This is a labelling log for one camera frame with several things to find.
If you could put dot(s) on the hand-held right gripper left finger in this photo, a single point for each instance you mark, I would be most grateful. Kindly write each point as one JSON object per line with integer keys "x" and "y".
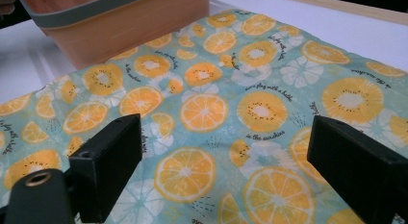
{"x": 109, "y": 160}

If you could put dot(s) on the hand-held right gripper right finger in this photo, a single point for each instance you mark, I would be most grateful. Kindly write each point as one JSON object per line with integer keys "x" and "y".
{"x": 356, "y": 166}

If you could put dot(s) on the lemon print teal cloth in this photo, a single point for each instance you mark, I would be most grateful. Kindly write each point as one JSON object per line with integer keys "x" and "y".
{"x": 224, "y": 121}

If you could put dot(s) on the orange basket with grey rim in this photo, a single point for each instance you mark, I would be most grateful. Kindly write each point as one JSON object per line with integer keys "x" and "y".
{"x": 128, "y": 28}

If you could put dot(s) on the light wooden table edge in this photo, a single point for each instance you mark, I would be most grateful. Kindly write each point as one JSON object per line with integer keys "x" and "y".
{"x": 352, "y": 7}

